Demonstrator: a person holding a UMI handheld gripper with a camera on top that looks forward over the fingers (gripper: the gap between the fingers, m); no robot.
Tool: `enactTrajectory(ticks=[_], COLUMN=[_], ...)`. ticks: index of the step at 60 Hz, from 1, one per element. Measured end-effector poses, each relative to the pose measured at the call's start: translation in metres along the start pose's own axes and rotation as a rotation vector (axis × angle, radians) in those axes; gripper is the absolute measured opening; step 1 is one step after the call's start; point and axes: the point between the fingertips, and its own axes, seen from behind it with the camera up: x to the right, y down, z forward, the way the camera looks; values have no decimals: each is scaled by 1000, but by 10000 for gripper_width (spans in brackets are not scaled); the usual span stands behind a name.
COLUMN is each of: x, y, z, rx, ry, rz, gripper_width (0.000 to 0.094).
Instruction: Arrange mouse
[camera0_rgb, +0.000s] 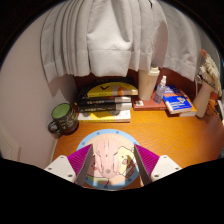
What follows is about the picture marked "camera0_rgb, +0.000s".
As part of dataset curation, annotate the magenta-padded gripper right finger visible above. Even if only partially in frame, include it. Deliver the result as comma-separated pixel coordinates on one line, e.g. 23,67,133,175
133,143,184,186

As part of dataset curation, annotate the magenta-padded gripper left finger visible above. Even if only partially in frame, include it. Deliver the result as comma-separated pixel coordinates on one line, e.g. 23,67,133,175
43,143,95,187

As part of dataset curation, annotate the pink computer mouse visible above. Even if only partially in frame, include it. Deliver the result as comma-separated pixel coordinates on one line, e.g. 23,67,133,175
91,138,122,178

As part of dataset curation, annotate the round cartoon-print mouse pad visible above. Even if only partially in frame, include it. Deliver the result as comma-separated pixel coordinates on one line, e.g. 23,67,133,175
76,129,140,190

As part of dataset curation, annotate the dark mug with green inside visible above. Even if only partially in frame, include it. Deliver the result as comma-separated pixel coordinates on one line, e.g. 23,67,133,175
47,102,79,135

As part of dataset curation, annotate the orange book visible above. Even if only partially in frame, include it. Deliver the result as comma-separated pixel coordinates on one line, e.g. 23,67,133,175
179,96,198,118

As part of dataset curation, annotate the red-brown book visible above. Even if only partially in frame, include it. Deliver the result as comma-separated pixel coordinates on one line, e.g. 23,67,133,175
132,96,168,112

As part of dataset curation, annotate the blue book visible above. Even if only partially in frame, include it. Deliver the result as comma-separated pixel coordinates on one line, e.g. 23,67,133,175
162,84,194,115

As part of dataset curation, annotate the yellow and white book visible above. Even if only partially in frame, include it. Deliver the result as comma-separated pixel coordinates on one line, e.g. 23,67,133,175
77,109,132,124

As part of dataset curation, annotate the white ceramic vase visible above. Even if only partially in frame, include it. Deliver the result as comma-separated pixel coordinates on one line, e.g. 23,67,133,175
193,81,214,119

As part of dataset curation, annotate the clear spray bottle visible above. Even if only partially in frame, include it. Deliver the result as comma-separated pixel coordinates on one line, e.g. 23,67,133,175
153,75,168,104

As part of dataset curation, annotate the beige tumbler with lid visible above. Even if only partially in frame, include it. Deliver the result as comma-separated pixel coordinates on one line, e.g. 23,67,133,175
138,66,161,102

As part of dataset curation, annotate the yellow and black cover book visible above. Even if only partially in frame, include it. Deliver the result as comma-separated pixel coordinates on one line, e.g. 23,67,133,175
84,77,139,99

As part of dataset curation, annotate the grey curtain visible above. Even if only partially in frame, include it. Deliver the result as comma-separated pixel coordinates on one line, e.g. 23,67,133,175
40,0,204,84

